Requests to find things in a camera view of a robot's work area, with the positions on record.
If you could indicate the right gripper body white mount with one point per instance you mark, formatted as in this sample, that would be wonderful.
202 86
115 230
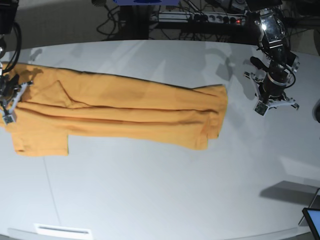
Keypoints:
9 104

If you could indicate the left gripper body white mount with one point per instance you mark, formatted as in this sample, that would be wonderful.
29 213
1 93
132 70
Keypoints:
274 102

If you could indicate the orange yellow T-shirt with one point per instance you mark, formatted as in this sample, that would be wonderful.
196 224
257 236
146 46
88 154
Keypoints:
64 102

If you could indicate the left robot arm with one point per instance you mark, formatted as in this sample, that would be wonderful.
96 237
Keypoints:
280 74

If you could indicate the tablet with blue screen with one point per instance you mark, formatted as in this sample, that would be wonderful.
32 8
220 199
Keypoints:
312 216

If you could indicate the white power strip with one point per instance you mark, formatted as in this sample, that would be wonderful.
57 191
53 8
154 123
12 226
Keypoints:
204 17

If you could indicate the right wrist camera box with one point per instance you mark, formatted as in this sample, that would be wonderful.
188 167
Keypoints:
9 118

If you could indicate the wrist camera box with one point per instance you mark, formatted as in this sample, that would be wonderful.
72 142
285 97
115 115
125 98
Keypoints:
9 118
261 108

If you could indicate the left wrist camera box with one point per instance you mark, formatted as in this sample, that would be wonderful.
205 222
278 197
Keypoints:
261 108

